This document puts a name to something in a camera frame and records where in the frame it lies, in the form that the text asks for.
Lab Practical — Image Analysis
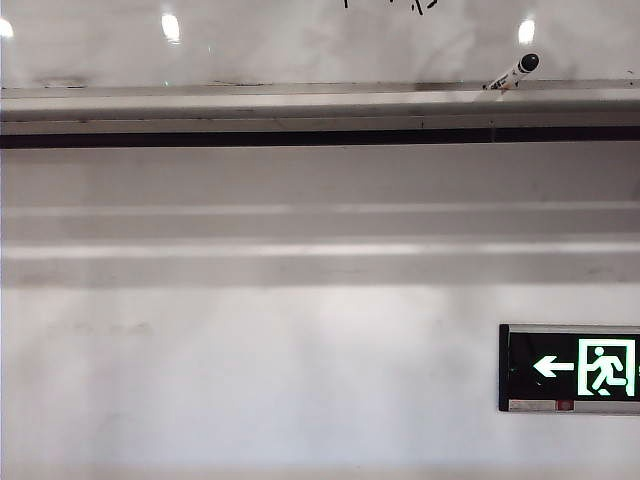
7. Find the white marker with black cap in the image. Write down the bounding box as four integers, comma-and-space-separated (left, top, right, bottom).
482, 52, 541, 93

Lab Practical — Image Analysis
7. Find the silver aluminium whiteboard tray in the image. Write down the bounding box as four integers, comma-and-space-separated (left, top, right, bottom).
0, 78, 640, 150

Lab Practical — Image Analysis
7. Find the white glossy whiteboard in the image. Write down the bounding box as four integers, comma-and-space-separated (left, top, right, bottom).
0, 0, 640, 90

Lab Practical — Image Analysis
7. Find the green emergency exit sign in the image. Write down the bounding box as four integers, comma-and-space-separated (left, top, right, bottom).
498, 323, 640, 417

